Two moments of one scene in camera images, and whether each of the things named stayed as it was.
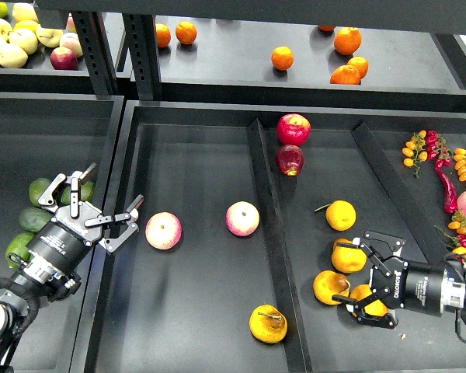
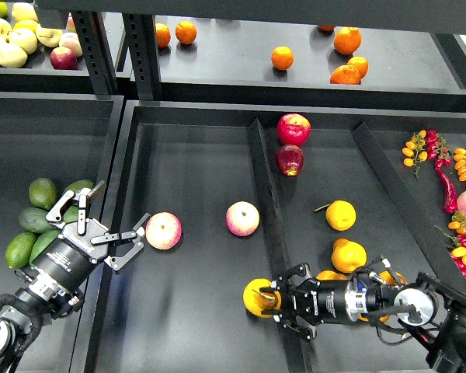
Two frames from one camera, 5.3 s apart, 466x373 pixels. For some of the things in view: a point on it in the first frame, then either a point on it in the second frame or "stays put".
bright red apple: [293, 130] stays put
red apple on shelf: [64, 58] stays put
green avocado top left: [36, 189] stays put
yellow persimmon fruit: [267, 324] → [255, 301]
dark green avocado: [35, 219] stays put
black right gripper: [415, 285] → [314, 301]
